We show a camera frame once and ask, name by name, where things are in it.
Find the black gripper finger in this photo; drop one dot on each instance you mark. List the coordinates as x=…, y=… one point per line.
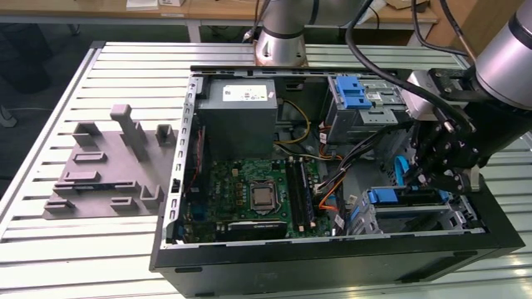
x=457, y=182
x=436, y=146

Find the hard disk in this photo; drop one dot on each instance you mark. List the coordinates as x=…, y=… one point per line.
x=384, y=196

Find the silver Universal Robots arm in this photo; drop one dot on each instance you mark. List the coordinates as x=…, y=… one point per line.
x=282, y=46

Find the metal disk bay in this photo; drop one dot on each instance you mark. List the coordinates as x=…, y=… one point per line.
x=410, y=210

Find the metal optical drive cage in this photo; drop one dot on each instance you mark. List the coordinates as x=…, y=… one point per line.
x=365, y=120

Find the blue drive latch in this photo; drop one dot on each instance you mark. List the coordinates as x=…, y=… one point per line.
x=353, y=93

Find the black RAM slot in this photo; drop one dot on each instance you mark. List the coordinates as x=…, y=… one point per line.
x=305, y=187
x=294, y=193

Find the wooden cabinet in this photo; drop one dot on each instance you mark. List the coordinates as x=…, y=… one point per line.
x=469, y=18

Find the CPU socket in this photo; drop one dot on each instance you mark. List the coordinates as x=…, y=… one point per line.
x=262, y=183

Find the silver CPU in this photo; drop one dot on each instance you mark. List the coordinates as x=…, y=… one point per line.
x=262, y=197

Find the brown cardboard piece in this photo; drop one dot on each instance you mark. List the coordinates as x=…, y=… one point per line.
x=400, y=3

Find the grey power supply unit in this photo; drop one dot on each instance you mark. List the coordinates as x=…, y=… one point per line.
x=236, y=130

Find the black PC case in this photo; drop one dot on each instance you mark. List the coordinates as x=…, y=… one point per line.
x=290, y=274

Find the green motherboard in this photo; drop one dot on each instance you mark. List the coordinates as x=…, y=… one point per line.
x=232, y=174

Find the black graphics card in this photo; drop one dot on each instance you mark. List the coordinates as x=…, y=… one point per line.
x=253, y=228

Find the small white box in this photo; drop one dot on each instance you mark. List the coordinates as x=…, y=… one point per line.
x=172, y=2

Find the grey parts rack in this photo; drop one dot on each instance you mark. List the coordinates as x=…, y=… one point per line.
x=108, y=162

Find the white paper sheet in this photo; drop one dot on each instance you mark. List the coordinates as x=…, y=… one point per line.
x=141, y=3

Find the wooden desk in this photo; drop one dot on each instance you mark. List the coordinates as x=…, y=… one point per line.
x=82, y=11

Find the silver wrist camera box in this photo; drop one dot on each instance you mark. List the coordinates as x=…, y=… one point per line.
x=420, y=106

